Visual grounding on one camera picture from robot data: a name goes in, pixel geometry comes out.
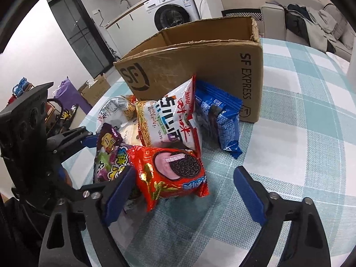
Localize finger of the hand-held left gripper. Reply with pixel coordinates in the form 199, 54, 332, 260
46, 126, 98, 160
51, 167, 93, 201

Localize black jacket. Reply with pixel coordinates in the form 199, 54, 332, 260
286, 3, 312, 46

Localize white base cabinets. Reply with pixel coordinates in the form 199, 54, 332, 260
105, 4, 159, 59

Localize dark purple yellow snack packet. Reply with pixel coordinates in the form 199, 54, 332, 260
96, 123, 124, 156

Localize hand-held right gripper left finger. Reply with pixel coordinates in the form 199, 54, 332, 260
39, 166, 137, 267

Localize black glass door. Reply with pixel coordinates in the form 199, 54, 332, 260
48, 0, 109, 80

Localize silver white snack packet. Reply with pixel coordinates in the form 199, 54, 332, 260
97, 96, 137, 125

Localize grey pillow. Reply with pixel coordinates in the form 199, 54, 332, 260
323, 4, 346, 40

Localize red cookie packet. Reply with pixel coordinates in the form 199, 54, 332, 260
126, 145, 209, 212

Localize cardboard box with black logo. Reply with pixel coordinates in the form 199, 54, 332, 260
113, 16, 264, 123

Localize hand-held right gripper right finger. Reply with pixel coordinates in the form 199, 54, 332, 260
233, 166, 331, 267

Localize spotted milk cake packet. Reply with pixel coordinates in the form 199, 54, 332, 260
118, 121, 142, 146

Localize purple candy packet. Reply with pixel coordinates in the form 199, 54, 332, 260
93, 143, 140, 201

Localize blue cookie packet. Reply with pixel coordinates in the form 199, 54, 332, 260
194, 80, 242, 160

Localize white washing machine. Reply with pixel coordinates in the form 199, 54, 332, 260
144, 0, 201, 32

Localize small plain cardboard box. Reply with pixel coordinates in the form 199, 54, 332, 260
79, 74, 112, 107

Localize white red noodle snack packet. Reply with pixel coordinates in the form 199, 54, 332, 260
136, 75, 203, 152

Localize grey hooded jacket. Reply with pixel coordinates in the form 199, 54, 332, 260
306, 7, 338, 53

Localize grey sofa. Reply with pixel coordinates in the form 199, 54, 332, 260
261, 0, 356, 59

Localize purple plastic bag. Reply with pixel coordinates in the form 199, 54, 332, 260
54, 76, 93, 117

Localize black white patterned basket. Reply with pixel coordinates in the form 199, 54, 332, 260
221, 8, 263, 21

